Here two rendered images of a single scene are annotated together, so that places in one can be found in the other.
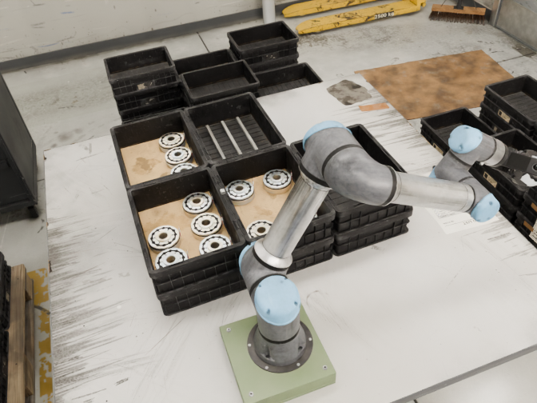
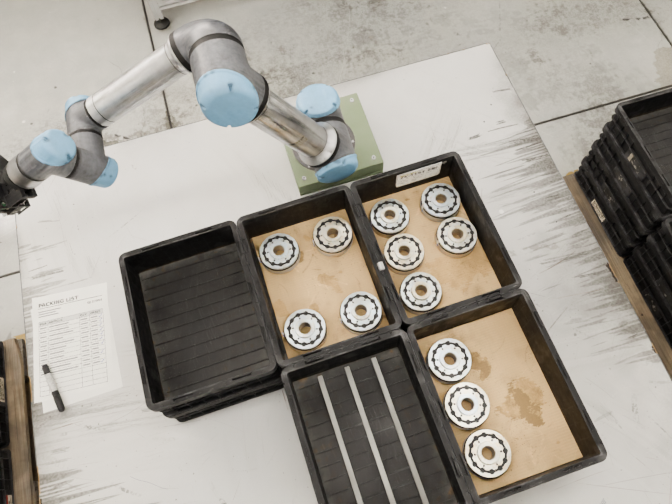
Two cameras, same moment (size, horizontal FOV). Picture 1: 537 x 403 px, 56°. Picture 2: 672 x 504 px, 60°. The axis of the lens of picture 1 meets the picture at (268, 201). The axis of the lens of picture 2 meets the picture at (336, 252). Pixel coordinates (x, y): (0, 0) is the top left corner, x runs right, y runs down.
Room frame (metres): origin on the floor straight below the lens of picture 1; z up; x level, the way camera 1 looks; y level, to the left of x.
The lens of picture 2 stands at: (1.75, 0.09, 2.21)
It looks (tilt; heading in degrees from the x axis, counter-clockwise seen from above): 66 degrees down; 185
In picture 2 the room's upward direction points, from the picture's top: 6 degrees counter-clockwise
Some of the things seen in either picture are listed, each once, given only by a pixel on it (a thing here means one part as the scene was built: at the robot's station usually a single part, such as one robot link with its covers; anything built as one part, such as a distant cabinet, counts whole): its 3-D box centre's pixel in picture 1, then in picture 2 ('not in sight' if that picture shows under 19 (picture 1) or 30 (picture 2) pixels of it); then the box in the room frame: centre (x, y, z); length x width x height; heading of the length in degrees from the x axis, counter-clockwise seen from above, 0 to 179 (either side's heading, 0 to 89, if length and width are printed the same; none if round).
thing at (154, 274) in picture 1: (183, 217); (431, 234); (1.14, 0.28, 0.92); 0.40 x 0.30 x 0.02; 18
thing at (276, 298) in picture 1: (276, 305); (319, 112); (0.77, 0.00, 0.92); 0.13 x 0.12 x 0.14; 15
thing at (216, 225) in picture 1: (206, 224); (404, 251); (1.16, 0.21, 0.86); 0.10 x 0.10 x 0.01
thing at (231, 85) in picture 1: (224, 111); not in sight; (2.57, 0.22, 0.37); 0.40 x 0.30 x 0.45; 106
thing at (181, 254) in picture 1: (171, 261); (440, 199); (1.02, 0.32, 0.86); 0.10 x 0.10 x 0.01
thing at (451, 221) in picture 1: (449, 198); (72, 343); (1.34, -0.69, 0.70); 0.33 x 0.23 x 0.01; 16
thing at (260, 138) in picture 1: (233, 137); (371, 438); (1.62, 0.12, 0.87); 0.40 x 0.30 x 0.11; 18
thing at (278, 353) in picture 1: (279, 333); not in sight; (0.76, 0.00, 0.81); 0.15 x 0.15 x 0.10
